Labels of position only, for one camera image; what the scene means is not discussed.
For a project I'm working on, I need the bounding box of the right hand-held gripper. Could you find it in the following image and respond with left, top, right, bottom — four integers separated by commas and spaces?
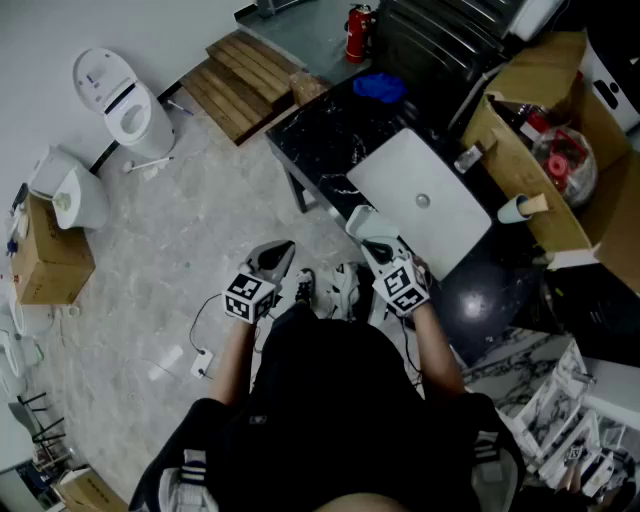
360, 238, 432, 319

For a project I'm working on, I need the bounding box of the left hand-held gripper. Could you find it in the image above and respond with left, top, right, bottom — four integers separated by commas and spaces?
222, 240, 297, 325

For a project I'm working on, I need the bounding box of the small white rectangular tray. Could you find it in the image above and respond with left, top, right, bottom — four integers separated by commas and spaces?
344, 204, 401, 246

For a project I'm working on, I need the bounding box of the person's right forearm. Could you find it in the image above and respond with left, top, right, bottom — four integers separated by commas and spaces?
410, 302, 467, 401

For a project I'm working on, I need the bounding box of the person's left forearm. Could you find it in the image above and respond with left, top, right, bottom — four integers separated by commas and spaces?
208, 319, 259, 407

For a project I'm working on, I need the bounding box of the person's right hand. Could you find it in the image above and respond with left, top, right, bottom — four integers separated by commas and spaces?
411, 254, 433, 291

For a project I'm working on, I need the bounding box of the person's left sneaker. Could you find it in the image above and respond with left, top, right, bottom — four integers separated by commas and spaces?
294, 268, 317, 306

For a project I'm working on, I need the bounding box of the person's sneaker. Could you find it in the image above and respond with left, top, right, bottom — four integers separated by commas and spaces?
327, 262, 362, 321
294, 268, 317, 306

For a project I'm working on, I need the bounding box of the person's right sneaker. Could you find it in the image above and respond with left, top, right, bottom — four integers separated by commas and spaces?
327, 262, 362, 321

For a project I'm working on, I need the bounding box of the white rectangular sink basin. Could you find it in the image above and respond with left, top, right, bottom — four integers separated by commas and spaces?
346, 128, 494, 282

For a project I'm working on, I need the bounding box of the chrome faucet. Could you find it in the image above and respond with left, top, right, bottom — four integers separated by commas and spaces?
453, 143, 485, 175

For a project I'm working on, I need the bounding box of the white power strip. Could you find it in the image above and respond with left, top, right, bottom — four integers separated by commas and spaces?
189, 348, 215, 380

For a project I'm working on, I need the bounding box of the black marble vanity counter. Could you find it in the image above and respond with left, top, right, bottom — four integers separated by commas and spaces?
264, 74, 551, 311

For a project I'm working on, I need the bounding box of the white paper cup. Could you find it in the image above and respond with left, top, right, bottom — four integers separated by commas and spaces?
496, 194, 532, 225

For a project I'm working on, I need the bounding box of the white toilet brush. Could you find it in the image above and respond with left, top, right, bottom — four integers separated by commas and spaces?
122, 155, 175, 175

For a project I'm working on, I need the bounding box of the tan wooden piece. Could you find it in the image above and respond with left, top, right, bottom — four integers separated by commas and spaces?
519, 192, 549, 217

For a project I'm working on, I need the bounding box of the person's black shirt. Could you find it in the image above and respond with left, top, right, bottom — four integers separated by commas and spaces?
129, 304, 526, 512

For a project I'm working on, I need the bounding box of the blue cloth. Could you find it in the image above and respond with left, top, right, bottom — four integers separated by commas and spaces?
352, 72, 409, 105

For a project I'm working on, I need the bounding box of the large open cardboard box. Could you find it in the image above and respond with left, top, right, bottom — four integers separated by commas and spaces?
462, 32, 640, 296

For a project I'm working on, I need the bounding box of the rough wooden block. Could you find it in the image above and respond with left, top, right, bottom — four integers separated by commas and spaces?
289, 71, 332, 106

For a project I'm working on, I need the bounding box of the wooden slat pallet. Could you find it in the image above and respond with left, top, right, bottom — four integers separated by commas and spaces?
179, 30, 311, 146

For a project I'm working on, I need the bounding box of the grey metal pipe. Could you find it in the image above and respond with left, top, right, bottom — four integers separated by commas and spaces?
447, 62, 509, 132

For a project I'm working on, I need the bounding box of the red plastic item in bag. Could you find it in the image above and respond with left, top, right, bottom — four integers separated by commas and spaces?
531, 126, 599, 209

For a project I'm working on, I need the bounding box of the white toilet with open lid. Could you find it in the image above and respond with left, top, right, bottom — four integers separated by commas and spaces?
72, 47, 176, 160

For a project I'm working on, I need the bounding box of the white toilet with closed lid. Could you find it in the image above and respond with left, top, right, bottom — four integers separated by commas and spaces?
28, 144, 111, 231

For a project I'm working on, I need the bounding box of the black ribbed metal cabinet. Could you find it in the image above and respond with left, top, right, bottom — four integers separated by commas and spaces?
374, 0, 524, 119

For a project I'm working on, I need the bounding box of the red fire extinguisher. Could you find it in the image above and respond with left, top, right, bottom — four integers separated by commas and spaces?
344, 3, 377, 65

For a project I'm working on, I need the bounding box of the closed brown cardboard box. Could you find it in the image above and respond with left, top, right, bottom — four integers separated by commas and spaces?
9, 194, 96, 306

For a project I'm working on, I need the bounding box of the marble sample rack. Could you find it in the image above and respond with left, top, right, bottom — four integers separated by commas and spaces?
514, 339, 640, 484

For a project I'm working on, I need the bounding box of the grey metal rack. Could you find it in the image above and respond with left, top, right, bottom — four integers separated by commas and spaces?
253, 0, 316, 19

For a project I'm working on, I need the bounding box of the white plastic appliance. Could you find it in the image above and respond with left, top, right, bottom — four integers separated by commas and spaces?
580, 32, 640, 134

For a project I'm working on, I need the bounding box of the black metal stand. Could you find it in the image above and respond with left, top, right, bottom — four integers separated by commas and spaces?
16, 392, 70, 454

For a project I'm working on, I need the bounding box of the small printed cardboard box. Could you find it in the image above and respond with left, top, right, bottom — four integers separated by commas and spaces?
53, 467, 129, 512

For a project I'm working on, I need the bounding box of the black cable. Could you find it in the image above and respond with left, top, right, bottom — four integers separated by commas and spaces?
188, 293, 226, 374

